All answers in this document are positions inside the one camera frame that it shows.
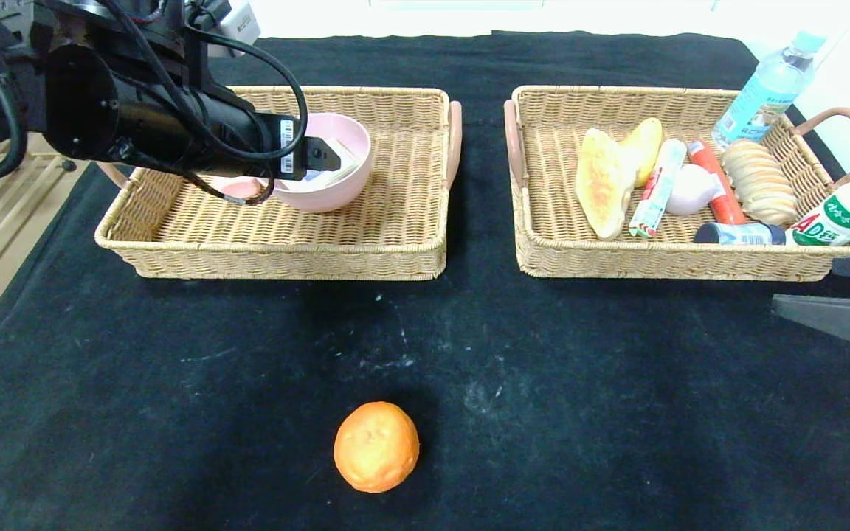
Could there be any ridged bread roll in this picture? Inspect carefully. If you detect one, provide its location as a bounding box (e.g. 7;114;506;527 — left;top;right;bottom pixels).
722;139;807;228

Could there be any pink bowl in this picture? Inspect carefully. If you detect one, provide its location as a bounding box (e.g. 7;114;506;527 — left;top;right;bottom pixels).
263;112;376;215

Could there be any pale purple round bun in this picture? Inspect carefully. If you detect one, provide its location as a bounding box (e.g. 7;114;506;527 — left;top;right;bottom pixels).
665;164;719;217

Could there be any small pink bottle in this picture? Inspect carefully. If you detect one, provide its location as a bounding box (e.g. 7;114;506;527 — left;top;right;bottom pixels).
217;177;265;202

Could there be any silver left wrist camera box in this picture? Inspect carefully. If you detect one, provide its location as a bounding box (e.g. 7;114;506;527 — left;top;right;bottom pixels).
217;1;262;47

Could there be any yellow pear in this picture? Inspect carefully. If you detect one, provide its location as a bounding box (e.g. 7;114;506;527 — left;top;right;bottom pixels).
619;118;664;188

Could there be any white table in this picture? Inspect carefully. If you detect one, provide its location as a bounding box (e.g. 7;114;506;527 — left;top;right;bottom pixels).
248;0;758;78

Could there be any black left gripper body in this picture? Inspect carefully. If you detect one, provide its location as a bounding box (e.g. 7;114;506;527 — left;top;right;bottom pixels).
215;99;308;181

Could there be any flat toasted bread slice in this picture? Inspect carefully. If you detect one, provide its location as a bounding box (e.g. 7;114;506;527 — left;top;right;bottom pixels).
574;128;640;240

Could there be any small dark blue bottle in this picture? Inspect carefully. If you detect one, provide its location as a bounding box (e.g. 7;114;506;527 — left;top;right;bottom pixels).
693;223;787;246

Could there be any black left camera cable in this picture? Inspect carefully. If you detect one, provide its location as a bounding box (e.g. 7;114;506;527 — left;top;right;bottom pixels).
185;26;310;162

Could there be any wicker basket holding food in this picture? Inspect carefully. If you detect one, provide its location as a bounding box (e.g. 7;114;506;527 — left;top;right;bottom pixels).
503;85;850;283

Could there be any black table cloth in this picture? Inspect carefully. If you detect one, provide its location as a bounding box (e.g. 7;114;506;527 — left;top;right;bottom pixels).
0;31;850;531

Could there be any red strawberry candy stick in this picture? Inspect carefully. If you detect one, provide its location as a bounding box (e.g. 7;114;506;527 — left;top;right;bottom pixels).
628;139;688;240

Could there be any white milk bottle green label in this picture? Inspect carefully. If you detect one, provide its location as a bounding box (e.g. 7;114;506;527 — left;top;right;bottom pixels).
785;159;850;246

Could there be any white playing card box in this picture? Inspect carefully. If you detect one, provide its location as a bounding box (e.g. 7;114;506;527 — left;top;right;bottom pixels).
300;139;360;190

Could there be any clear water bottle blue label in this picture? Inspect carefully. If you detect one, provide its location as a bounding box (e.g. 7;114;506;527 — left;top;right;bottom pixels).
711;28;829;152

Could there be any wicker basket holding toiletries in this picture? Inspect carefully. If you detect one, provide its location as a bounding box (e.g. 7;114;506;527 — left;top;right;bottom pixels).
94;86;463;282

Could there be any orange sausage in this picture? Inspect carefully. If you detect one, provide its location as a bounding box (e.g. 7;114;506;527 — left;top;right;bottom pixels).
688;139;747;226

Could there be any orange tangerine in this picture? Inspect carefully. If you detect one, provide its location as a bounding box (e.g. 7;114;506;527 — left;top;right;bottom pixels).
334;401;421;493

